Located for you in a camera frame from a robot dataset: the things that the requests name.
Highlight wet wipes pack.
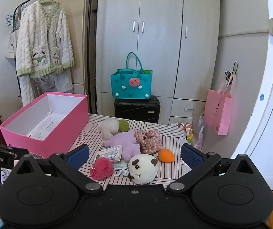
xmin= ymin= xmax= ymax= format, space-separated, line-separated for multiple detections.
xmin=96 ymin=144 xmax=123 ymax=163

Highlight white door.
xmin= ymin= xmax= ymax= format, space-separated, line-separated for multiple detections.
xmin=232 ymin=0 xmax=273 ymax=191

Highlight purple plush toy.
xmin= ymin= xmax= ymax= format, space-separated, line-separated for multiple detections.
xmin=102 ymin=130 xmax=142 ymax=163

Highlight teal wire hanger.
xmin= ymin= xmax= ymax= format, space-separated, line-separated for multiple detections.
xmin=6 ymin=2 xmax=23 ymax=27

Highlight striped tablecloth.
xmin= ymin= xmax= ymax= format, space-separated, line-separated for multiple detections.
xmin=0 ymin=113 xmax=194 ymax=191

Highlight white brown plush toy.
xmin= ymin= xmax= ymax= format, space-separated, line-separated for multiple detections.
xmin=128 ymin=154 xmax=159 ymax=185

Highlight pack of small bottles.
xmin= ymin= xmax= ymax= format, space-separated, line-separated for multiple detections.
xmin=171 ymin=122 xmax=194 ymax=146

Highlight grey garment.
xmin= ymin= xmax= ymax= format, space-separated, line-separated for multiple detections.
xmin=32 ymin=74 xmax=58 ymax=93

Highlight clear plastic bag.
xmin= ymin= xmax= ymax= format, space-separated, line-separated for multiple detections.
xmin=197 ymin=113 xmax=207 ymax=149

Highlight red fluffy pompom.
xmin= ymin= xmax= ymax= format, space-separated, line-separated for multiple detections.
xmin=90 ymin=157 xmax=114 ymax=180

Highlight grey white wardrobe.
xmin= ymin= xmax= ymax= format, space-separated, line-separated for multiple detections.
xmin=95 ymin=0 xmax=221 ymax=126

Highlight orange makeup sponge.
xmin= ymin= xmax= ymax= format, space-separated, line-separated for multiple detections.
xmin=158 ymin=148 xmax=176 ymax=164

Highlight black suitcase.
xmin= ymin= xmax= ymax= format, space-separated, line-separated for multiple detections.
xmin=114 ymin=95 xmax=161 ymax=124

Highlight teal felt tote bag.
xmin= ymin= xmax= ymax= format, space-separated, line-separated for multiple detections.
xmin=110 ymin=52 xmax=153 ymax=100

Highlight white face mask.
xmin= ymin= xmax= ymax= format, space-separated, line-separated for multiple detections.
xmin=113 ymin=161 xmax=130 ymax=178

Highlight black clothes rack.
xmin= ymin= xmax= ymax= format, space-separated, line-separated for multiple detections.
xmin=13 ymin=0 xmax=97 ymax=114

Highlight pink gift bag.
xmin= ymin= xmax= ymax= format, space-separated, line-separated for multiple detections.
xmin=203 ymin=73 xmax=237 ymax=135

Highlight black hair ties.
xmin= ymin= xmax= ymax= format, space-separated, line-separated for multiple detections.
xmin=224 ymin=61 xmax=239 ymax=85

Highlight pink floral scrunchie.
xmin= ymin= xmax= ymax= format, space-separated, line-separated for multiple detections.
xmin=135 ymin=129 xmax=162 ymax=154

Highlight white fluffy robe green trim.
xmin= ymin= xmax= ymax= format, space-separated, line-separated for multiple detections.
xmin=15 ymin=0 xmax=76 ymax=106

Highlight white mesh bath pouf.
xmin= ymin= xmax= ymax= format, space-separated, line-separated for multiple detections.
xmin=97 ymin=119 xmax=120 ymax=141

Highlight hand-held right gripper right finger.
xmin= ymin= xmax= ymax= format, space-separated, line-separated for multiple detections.
xmin=166 ymin=144 xmax=256 ymax=192

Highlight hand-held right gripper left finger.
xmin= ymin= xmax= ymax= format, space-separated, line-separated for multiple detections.
xmin=13 ymin=144 xmax=103 ymax=192

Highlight printed paper sheet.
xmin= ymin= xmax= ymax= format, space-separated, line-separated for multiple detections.
xmin=28 ymin=110 xmax=64 ymax=139

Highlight green round sponge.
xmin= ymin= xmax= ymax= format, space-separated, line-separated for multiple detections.
xmin=119 ymin=119 xmax=130 ymax=133

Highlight pink cardboard box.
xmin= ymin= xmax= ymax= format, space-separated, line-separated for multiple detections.
xmin=0 ymin=91 xmax=89 ymax=159

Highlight white tote bag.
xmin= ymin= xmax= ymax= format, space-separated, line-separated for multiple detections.
xmin=6 ymin=27 xmax=21 ymax=60

